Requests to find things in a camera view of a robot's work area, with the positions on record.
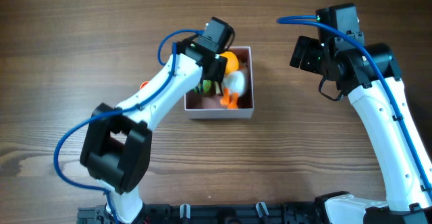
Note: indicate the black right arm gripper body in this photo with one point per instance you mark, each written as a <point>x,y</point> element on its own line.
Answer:
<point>304,57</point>

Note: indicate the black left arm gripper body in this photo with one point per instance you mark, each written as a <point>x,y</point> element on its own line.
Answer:
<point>217,69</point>

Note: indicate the green ball with orange numbers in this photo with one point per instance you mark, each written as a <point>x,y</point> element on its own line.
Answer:
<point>203,87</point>

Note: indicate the orange dinosaur toy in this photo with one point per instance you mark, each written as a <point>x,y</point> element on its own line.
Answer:
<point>232,64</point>

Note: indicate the white plush duck toy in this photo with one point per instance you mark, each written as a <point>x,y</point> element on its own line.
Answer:
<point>234,86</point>

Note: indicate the white box with pink interior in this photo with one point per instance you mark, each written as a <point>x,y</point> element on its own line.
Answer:
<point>207,106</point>

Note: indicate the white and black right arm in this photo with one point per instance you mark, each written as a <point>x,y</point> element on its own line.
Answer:
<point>370,78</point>

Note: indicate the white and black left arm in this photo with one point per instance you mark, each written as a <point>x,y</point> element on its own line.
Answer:
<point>117,146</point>

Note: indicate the orange round spinner toy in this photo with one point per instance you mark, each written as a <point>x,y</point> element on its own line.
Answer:
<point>143,84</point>

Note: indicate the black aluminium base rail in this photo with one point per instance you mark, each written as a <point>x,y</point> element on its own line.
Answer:
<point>285,213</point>

